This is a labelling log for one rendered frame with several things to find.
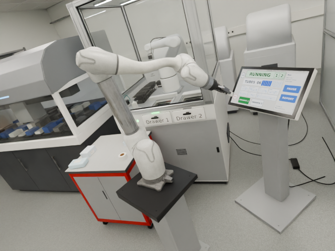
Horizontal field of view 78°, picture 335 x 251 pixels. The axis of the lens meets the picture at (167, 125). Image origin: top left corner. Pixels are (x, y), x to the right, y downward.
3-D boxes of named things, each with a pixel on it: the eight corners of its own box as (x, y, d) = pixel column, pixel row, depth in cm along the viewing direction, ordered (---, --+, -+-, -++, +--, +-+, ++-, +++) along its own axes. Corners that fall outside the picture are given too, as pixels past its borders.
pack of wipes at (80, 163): (89, 160, 187) (87, 156, 185) (84, 167, 178) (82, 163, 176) (75, 163, 190) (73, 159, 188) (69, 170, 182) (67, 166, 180)
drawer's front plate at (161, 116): (172, 122, 195) (169, 112, 190) (145, 125, 206) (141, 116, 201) (172, 121, 197) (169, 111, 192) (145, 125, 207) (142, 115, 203)
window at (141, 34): (203, 99, 178) (175, -34, 137) (119, 111, 210) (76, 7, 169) (203, 99, 179) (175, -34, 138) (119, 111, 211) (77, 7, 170)
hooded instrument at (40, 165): (110, 200, 246) (26, 46, 169) (10, 196, 315) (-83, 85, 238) (147, 143, 345) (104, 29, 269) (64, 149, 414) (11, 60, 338)
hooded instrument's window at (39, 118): (75, 136, 209) (52, 94, 190) (-28, 147, 275) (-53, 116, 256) (125, 93, 303) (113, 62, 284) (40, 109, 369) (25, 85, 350)
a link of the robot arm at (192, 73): (212, 77, 122) (202, 66, 131) (192, 67, 113) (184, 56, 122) (200, 91, 127) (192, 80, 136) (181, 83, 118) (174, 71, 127)
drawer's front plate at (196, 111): (205, 119, 183) (203, 107, 179) (174, 122, 194) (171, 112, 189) (206, 118, 185) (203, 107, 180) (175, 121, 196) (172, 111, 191)
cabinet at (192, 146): (230, 186, 216) (218, 118, 181) (143, 185, 254) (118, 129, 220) (232, 136, 294) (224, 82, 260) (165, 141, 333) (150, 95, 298)
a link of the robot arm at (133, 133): (138, 167, 138) (130, 153, 156) (159, 155, 141) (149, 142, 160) (73, 54, 101) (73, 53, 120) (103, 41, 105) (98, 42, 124)
